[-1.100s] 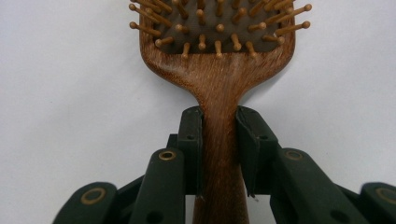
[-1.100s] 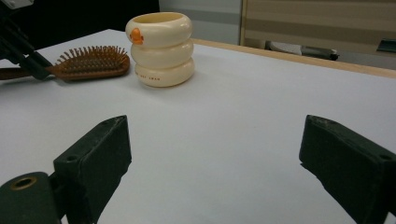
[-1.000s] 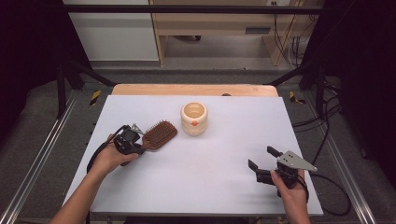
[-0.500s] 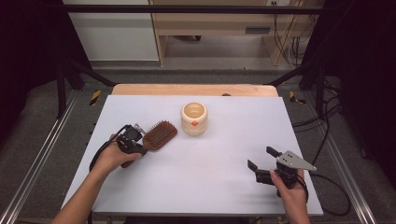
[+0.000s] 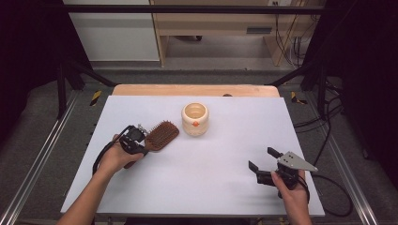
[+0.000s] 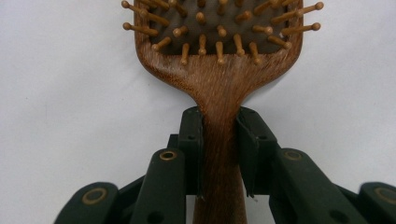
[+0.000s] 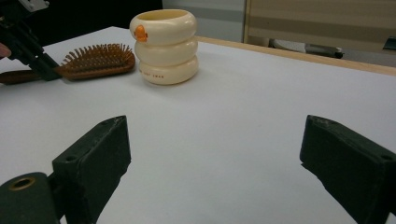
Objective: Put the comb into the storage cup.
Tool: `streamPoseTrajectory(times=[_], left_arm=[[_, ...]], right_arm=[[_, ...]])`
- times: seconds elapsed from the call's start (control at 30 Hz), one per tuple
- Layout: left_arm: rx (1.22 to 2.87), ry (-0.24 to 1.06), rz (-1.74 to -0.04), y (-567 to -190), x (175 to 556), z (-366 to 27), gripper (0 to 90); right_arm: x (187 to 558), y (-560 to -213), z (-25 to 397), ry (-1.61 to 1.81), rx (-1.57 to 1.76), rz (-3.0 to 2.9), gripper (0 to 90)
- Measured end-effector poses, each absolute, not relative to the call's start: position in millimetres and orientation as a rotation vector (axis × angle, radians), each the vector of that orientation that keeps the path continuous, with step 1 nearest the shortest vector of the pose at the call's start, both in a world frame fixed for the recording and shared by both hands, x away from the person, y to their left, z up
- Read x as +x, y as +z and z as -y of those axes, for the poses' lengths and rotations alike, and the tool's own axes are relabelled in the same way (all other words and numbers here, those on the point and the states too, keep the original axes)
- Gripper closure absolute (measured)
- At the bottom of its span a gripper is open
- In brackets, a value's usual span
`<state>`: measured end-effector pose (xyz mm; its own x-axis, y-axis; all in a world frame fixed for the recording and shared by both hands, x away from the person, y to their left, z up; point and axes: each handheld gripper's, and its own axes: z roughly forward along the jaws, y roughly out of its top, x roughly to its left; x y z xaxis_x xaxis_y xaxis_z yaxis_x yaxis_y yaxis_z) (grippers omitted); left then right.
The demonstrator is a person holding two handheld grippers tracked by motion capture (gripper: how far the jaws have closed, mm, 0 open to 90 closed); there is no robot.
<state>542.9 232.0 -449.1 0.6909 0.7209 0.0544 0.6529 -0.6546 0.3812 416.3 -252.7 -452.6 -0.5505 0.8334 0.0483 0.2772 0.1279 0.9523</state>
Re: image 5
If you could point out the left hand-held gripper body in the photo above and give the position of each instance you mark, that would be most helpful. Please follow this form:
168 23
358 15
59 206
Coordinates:
134 134

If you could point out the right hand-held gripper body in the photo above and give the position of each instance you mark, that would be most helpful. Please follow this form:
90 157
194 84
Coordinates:
295 162

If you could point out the brown wooden hairbrush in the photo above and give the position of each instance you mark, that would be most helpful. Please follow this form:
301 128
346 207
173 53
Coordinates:
162 136

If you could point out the cream ceramic cup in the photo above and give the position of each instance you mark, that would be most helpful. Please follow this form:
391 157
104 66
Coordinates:
195 125

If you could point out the person's left hand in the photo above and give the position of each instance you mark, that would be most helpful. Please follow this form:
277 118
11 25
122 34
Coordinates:
115 157

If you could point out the person's right hand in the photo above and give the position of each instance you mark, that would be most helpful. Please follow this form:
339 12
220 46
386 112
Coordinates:
295 200

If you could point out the yellow black tape marker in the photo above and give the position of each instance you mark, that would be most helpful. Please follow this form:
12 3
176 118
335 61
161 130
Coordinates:
95 97
294 97

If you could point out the wooden table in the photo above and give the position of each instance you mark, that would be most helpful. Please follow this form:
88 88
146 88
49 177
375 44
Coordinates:
175 90

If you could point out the white cabinet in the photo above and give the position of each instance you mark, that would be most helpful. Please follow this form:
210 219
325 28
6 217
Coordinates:
115 37

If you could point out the black curtain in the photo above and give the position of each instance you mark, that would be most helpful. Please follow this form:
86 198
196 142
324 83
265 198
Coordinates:
369 78
28 62

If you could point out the grey desk label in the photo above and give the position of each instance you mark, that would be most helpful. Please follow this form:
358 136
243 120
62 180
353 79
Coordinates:
259 30

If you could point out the light wooden desk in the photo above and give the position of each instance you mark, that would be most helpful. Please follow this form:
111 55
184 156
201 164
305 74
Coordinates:
212 22

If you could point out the aluminium floor rail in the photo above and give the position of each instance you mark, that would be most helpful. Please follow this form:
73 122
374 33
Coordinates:
347 175
37 156

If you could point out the black metal frame stand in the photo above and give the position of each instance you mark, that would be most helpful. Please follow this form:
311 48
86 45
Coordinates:
321 90
61 93

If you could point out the black horizontal frame bar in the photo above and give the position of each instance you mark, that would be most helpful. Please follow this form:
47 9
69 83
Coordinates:
187 9

